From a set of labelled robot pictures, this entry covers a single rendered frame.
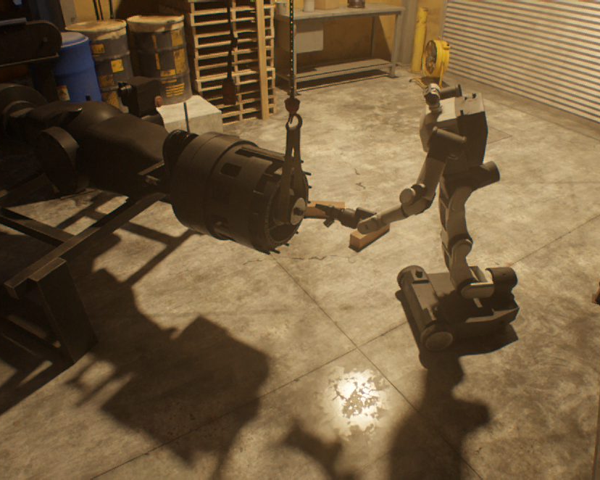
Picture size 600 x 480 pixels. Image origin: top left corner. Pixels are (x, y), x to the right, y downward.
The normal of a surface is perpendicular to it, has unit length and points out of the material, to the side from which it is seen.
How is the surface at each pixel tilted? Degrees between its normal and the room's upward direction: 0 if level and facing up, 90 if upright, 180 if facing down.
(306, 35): 90
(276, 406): 0
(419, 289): 0
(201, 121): 90
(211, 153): 23
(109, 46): 90
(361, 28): 90
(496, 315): 0
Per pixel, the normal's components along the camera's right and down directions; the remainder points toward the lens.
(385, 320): 0.00, -0.81
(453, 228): 0.09, 0.58
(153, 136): 0.39, -0.58
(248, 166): -0.21, -0.55
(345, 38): 0.53, 0.50
